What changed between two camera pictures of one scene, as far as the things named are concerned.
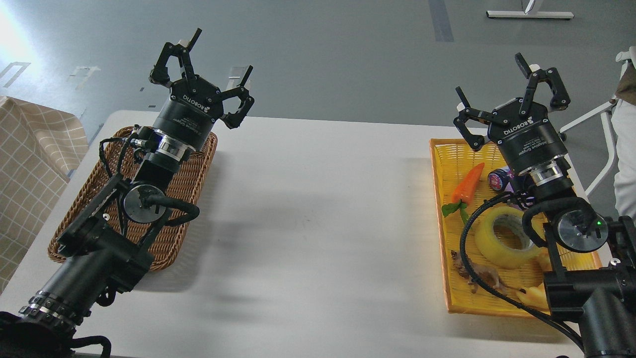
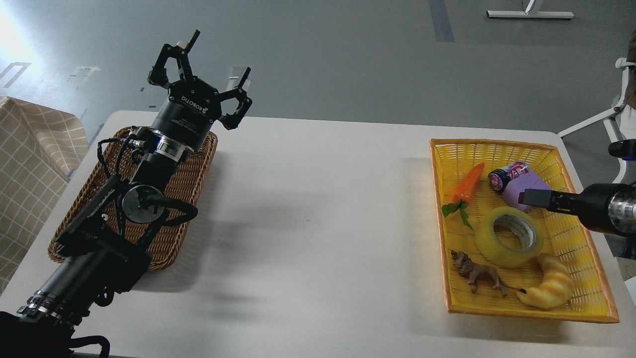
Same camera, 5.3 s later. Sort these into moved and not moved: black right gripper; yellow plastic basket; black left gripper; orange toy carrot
Moved: black right gripper
Not moved: yellow plastic basket; orange toy carrot; black left gripper
